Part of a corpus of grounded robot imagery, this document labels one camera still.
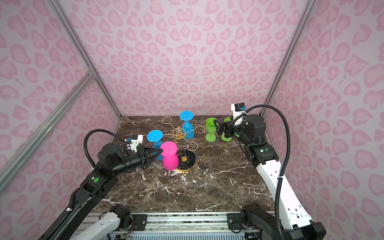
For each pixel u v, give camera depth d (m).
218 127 0.65
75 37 0.78
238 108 0.56
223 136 1.07
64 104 0.72
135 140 0.62
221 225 0.73
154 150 0.63
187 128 0.84
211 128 0.97
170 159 0.72
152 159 0.60
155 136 0.71
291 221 0.37
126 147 0.60
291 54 0.84
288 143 0.48
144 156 0.56
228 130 0.60
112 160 0.49
